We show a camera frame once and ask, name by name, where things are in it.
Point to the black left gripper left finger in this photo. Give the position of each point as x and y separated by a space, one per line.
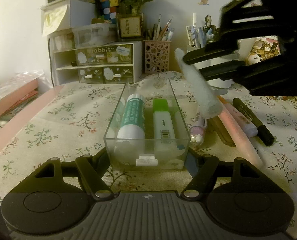
91 169

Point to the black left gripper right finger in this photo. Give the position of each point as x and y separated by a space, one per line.
202 168

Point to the green white glue stick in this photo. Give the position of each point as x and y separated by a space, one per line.
133 120

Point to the green cap highlighter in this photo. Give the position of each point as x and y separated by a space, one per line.
162 122

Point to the orange cap highlighter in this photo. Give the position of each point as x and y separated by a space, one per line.
246 125

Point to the grey blue pen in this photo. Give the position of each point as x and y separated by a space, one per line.
209 104

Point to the clear plastic drawer tray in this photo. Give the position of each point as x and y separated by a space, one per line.
148 153

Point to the black marker pen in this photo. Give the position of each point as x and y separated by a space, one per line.
263 133

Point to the small purple correction pen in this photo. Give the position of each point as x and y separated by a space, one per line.
198 131

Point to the dark lead refill case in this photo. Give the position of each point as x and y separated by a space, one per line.
221 131

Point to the stack of cartoon books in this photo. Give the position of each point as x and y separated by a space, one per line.
263 48

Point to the white flower-shaped pen holder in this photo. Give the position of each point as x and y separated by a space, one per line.
215 60

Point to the white desktop drawer organizer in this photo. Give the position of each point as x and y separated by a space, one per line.
92 54

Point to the pink book stack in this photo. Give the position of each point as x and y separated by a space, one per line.
16 92

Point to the pink perforated pen cup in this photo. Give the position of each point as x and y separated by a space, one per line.
156 56

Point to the white storage box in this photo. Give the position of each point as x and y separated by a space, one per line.
66 14

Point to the colourful rubik cube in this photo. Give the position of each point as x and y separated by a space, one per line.
110 8

